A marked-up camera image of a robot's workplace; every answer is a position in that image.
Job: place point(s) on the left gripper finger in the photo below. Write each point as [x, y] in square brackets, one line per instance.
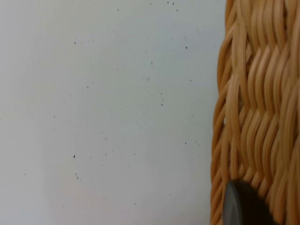
[243, 206]

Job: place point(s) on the pale brown wicker basket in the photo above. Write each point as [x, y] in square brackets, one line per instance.
[262, 93]

